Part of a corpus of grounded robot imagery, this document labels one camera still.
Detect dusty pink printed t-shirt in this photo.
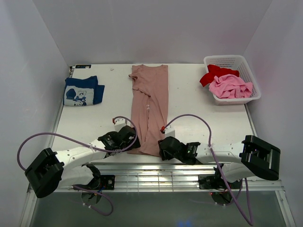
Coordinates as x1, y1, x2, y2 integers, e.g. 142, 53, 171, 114
127, 64, 169, 157

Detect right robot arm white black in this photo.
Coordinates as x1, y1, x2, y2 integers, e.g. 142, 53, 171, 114
158, 135, 281, 188

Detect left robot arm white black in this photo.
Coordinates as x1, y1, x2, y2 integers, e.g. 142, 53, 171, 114
25, 125, 140, 198

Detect folded blue printed t-shirt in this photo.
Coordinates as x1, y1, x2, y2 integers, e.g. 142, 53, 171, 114
63, 76, 105, 106

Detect bright pink t-shirt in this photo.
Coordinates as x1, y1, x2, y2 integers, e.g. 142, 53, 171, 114
209, 74, 253, 99

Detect small blue label sticker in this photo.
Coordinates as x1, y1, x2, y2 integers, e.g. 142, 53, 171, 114
75, 64, 91, 69

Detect red t-shirt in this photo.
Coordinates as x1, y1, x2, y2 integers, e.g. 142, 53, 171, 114
199, 64, 240, 87

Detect white plastic laundry basket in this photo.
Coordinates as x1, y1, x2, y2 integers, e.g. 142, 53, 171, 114
204, 55, 261, 105

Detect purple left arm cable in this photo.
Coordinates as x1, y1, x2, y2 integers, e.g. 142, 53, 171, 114
17, 115, 138, 216

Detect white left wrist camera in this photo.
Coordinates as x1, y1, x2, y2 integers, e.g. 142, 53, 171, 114
113, 118, 127, 132

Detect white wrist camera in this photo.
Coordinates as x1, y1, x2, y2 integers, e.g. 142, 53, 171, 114
160, 125, 175, 138
113, 118, 127, 132

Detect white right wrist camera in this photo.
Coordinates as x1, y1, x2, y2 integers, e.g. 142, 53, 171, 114
160, 125, 175, 138

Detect aluminium table frame rails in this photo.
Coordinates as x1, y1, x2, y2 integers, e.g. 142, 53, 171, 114
27, 163, 285, 193

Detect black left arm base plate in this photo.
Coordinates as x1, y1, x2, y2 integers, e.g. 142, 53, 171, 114
96, 175, 116, 191

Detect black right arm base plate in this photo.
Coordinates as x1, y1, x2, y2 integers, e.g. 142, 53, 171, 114
198, 175, 242, 191

